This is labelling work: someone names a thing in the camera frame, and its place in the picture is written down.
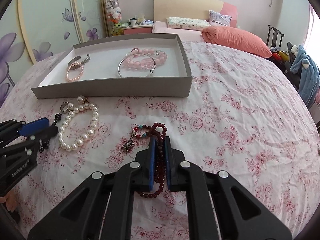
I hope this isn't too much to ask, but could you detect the wide silver cuff bangle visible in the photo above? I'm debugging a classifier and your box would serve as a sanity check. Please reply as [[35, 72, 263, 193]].
[[67, 53, 91, 67]]

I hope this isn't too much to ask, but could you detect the pink pearl bracelet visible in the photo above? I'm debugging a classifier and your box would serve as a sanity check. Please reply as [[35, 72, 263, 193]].
[[66, 62, 84, 82]]

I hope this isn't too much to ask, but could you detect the dark red bead bracelet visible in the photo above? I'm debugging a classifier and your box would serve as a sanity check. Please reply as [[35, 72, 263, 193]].
[[120, 122, 169, 198]]

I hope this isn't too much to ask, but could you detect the pink crystal bead bracelet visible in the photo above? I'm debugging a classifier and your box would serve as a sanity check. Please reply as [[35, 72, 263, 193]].
[[122, 47, 168, 70]]

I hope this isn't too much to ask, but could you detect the thin silver bangle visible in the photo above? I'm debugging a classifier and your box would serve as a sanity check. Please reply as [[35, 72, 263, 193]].
[[117, 52, 157, 77]]

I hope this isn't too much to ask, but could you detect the left hand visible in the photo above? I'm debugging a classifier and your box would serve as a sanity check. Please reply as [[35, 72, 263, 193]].
[[0, 190, 18, 212]]

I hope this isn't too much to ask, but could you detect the pink floral bedsheet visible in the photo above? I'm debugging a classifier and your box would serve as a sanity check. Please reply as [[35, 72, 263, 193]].
[[14, 41, 319, 236]]

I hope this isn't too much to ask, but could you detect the floral sliding wardrobe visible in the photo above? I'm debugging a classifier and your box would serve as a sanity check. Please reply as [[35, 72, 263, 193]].
[[1, 0, 106, 102]]

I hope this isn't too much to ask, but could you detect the grey cardboard tray box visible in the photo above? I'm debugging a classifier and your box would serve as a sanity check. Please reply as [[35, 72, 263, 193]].
[[31, 33, 192, 99]]

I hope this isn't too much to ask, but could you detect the blue plush garment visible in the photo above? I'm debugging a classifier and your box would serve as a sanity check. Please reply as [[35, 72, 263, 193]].
[[290, 44, 319, 108]]

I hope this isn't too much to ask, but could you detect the pink nightstand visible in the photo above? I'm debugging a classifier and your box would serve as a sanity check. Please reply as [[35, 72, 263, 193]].
[[123, 25, 153, 35]]

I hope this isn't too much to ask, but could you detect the plush toy display tube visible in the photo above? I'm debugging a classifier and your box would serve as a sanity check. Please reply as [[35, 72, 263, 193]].
[[105, 0, 122, 36]]

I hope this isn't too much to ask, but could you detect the white mug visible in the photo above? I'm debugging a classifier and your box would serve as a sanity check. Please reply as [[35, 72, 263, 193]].
[[130, 18, 137, 27]]

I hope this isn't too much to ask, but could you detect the orange pillow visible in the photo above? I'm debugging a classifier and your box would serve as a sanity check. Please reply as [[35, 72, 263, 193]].
[[201, 26, 272, 58]]

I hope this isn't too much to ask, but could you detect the dark wooden chair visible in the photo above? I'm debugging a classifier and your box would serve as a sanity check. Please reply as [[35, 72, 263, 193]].
[[266, 25, 285, 48]]

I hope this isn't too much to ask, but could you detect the purple patterned pillow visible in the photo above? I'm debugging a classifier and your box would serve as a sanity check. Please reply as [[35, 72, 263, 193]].
[[208, 10, 232, 27]]

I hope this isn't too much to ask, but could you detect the floral white pillow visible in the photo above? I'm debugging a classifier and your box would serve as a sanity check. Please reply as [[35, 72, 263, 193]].
[[167, 17, 211, 31]]

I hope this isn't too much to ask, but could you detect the beige pink headboard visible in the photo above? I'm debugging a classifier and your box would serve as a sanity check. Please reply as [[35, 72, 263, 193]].
[[153, 0, 238, 28]]

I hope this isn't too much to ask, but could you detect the silver ring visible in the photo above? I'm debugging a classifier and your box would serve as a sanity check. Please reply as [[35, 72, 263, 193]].
[[59, 101, 74, 113]]

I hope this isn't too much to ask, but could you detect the white pearl bracelet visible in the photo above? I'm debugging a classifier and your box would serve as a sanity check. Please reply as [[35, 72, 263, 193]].
[[57, 95, 100, 152]]

